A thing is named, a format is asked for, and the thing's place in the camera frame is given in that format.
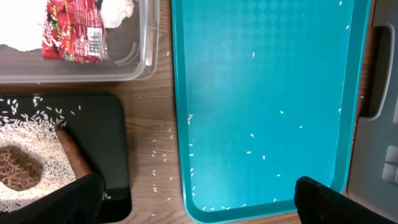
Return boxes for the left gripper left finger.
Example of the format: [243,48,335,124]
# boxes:
[1,174,104,224]

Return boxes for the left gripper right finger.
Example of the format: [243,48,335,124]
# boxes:
[294,176,396,224]

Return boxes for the fried sausage stick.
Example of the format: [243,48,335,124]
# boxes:
[55,128,92,179]

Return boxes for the red snack wrapper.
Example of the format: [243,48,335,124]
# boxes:
[42,0,108,63]

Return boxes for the white napkin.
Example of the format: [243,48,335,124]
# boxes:
[1,0,47,52]

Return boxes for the grey dishwasher rack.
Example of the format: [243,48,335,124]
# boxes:
[348,0,397,222]

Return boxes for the brown food scrap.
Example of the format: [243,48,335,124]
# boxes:
[1,146,42,192]

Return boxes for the black plastic tray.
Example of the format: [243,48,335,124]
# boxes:
[1,93,132,223]

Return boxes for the pile of white rice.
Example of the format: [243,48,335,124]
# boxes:
[1,96,76,213]

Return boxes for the teal serving tray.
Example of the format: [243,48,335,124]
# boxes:
[172,0,371,223]

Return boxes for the clear plastic bin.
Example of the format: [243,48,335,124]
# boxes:
[1,0,160,83]

